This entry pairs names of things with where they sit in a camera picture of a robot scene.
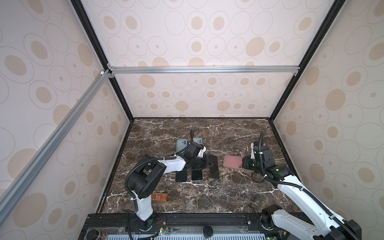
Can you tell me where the black smartphone white rim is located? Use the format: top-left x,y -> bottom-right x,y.
191,170 -> 203,181

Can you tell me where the light blue phone case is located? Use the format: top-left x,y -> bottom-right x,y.
176,139 -> 189,153

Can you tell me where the pink phone case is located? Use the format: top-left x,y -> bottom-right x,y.
223,155 -> 243,170

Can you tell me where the black smartphone from case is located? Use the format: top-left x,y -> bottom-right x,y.
175,170 -> 188,183

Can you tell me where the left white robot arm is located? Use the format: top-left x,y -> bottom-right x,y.
124,142 -> 215,222

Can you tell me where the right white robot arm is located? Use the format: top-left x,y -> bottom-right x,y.
242,143 -> 362,240

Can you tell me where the small orange brown bottle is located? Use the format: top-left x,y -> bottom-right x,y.
152,193 -> 168,202

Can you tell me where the black round knob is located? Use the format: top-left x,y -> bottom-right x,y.
203,226 -> 214,239

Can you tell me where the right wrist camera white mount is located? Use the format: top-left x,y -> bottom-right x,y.
251,143 -> 255,160

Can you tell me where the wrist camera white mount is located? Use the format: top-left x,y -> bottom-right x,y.
197,147 -> 207,158
251,143 -> 255,160

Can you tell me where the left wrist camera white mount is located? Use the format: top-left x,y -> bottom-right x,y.
197,147 -> 207,158

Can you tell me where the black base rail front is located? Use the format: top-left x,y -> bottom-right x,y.
79,212 -> 301,238

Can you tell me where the silver aluminium rail back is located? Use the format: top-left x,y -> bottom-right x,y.
111,66 -> 300,74

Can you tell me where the silver aluminium rail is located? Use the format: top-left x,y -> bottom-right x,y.
111,66 -> 300,74
1,69 -> 111,224

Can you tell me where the black corner frame post right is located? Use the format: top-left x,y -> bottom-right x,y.
269,0 -> 347,123

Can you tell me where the black corner frame post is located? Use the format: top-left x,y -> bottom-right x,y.
269,0 -> 347,123
70,0 -> 135,122

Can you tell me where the silver aluminium rail left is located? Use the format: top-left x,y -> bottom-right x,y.
1,69 -> 111,224

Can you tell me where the black corner frame post left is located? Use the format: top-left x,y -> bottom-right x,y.
70,0 -> 135,122

